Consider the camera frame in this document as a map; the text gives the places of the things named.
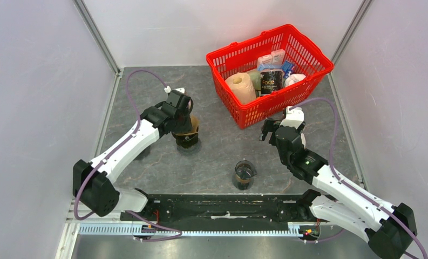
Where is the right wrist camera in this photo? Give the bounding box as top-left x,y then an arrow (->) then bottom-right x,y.
280,106 -> 304,129

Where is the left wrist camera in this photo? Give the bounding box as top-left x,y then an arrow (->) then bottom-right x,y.
164,86 -> 186,94

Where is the white box in basket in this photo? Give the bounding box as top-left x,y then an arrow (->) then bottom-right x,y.
270,49 -> 286,66
257,54 -> 273,71

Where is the beige paper towel roll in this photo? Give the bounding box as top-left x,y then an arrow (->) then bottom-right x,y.
226,73 -> 256,105

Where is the red plastic basket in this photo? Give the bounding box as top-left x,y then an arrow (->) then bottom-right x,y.
206,24 -> 334,129

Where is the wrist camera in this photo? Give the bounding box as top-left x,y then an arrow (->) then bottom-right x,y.
280,106 -> 304,129
164,86 -> 186,94

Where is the glass jar with brown band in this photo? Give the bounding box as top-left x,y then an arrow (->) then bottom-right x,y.
232,160 -> 258,190

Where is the white plastic bag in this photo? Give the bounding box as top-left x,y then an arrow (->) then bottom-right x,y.
284,73 -> 306,87

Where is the brown paper coffee filter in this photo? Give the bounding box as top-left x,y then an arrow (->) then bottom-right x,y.
172,115 -> 199,137

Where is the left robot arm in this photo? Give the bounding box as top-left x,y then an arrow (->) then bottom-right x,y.
72,87 -> 194,220

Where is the dark green glass dripper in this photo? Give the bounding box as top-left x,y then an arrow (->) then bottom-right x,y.
172,132 -> 199,149

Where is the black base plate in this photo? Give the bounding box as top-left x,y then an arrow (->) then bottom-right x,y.
140,190 -> 317,231

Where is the blue packet in basket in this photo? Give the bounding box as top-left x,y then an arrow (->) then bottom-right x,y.
280,60 -> 295,78

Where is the black face tissue pack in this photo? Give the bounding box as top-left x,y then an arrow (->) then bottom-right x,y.
260,69 -> 283,96

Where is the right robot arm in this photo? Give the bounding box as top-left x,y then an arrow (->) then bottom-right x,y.
260,118 -> 417,258

